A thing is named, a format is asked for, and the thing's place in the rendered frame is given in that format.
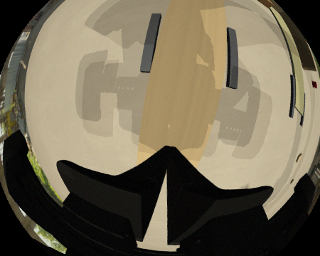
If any tan strip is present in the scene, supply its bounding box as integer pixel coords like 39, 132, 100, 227
137, 0, 228, 168

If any pale yellow flat strip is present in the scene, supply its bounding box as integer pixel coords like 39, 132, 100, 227
269, 8, 304, 116

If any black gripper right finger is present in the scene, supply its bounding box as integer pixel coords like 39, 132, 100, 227
166, 146, 274, 245

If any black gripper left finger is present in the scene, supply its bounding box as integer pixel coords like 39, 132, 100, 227
57, 145, 171, 242

